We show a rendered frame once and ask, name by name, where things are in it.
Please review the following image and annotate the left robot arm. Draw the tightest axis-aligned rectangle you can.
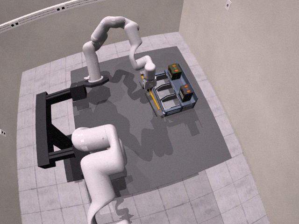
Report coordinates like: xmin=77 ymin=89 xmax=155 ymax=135
xmin=83 ymin=16 xmax=156 ymax=83

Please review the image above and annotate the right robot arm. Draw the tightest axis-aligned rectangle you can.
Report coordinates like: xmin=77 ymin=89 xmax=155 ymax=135
xmin=71 ymin=124 xmax=127 ymax=224

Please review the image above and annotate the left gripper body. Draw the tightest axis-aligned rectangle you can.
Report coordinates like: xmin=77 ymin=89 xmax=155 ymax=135
xmin=142 ymin=77 xmax=157 ymax=90

